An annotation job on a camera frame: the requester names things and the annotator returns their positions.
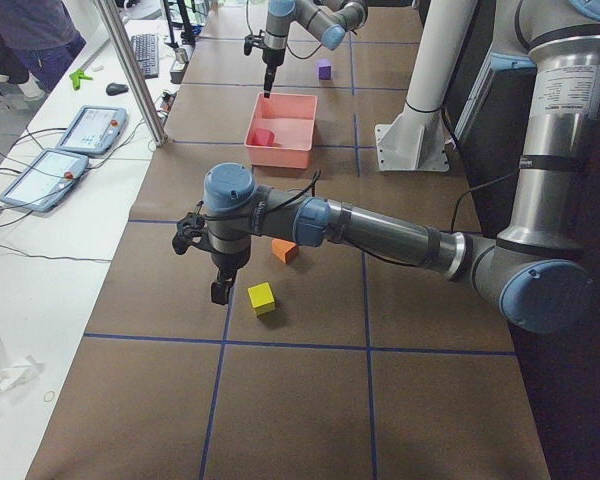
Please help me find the black computer mouse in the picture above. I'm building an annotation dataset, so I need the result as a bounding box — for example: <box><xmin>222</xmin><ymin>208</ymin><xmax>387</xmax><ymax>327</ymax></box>
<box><xmin>105</xmin><ymin>82</ymin><xmax>129</xmax><ymax>96</ymax></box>

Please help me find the orange foam block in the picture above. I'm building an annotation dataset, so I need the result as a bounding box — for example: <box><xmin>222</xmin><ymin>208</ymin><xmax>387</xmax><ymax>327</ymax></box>
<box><xmin>271</xmin><ymin>239</ymin><xmax>300</xmax><ymax>265</ymax></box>

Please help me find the seated person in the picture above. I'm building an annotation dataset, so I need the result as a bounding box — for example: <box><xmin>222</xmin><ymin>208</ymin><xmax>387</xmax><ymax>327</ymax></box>
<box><xmin>0</xmin><ymin>0</ymin><xmax>86</xmax><ymax>92</ymax></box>

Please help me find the purple foam block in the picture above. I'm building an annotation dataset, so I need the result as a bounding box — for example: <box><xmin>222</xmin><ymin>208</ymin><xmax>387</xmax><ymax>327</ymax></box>
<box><xmin>316</xmin><ymin>58</ymin><xmax>332</xmax><ymax>81</ymax></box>

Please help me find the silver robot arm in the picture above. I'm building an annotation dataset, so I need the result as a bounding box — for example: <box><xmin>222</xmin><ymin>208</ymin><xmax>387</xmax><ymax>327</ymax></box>
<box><xmin>172</xmin><ymin>1</ymin><xmax>600</xmax><ymax>334</ymax></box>
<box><xmin>262</xmin><ymin>0</ymin><xmax>368</xmax><ymax>98</ymax></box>

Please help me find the crumpled white paper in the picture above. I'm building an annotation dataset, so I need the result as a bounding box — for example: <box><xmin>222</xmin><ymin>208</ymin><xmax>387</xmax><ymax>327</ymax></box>
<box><xmin>0</xmin><ymin>337</ymin><xmax>46</xmax><ymax>397</ymax></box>

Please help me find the teach pendant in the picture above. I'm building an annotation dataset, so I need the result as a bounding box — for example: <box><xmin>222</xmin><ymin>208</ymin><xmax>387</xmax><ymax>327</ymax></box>
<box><xmin>0</xmin><ymin>149</ymin><xmax>89</xmax><ymax>212</ymax></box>
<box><xmin>56</xmin><ymin>105</ymin><xmax>127</xmax><ymax>156</ymax></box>

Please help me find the white pedestal column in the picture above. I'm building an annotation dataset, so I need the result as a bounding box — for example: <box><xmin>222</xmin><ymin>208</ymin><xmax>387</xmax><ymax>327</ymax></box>
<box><xmin>375</xmin><ymin>0</ymin><xmax>477</xmax><ymax>172</ymax></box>

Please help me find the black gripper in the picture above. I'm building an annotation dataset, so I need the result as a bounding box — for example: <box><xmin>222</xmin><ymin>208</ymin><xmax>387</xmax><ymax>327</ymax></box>
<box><xmin>262</xmin><ymin>48</ymin><xmax>285</xmax><ymax>98</ymax></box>
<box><xmin>210</xmin><ymin>247</ymin><xmax>251</xmax><ymax>305</ymax></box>

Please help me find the near teach pendant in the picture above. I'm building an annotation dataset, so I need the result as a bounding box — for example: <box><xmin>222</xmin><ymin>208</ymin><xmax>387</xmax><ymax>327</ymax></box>
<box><xmin>0</xmin><ymin>149</ymin><xmax>89</xmax><ymax>212</ymax></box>

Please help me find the yellow foam block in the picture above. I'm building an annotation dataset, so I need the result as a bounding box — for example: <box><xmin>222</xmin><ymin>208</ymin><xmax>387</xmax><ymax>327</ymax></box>
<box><xmin>247</xmin><ymin>282</ymin><xmax>276</xmax><ymax>316</ymax></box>

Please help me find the aluminium frame post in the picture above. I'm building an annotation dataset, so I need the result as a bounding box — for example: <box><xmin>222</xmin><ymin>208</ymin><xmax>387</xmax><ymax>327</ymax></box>
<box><xmin>95</xmin><ymin>0</ymin><xmax>168</xmax><ymax>148</ymax></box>

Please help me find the pink foam block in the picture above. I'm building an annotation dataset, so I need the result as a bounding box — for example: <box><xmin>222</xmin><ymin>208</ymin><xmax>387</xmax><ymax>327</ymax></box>
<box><xmin>248</xmin><ymin>127</ymin><xmax>275</xmax><ymax>147</ymax></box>

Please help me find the far teach pendant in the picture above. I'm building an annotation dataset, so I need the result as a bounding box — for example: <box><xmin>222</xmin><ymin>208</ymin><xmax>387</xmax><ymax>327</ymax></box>
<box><xmin>56</xmin><ymin>105</ymin><xmax>127</xmax><ymax>156</ymax></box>

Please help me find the green plastic tool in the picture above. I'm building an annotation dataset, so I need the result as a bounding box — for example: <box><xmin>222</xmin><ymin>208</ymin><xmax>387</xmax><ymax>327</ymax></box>
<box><xmin>69</xmin><ymin>68</ymin><xmax>93</xmax><ymax>91</ymax></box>

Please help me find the black keyboard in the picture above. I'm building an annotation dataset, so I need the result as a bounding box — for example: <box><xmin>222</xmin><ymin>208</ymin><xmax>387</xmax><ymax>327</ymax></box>
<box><xmin>130</xmin><ymin>33</ymin><xmax>159</xmax><ymax>79</ymax></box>

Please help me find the pink plastic bin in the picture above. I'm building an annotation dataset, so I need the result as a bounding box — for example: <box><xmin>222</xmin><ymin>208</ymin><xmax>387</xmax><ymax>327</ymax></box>
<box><xmin>244</xmin><ymin>93</ymin><xmax>318</xmax><ymax>169</ymax></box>

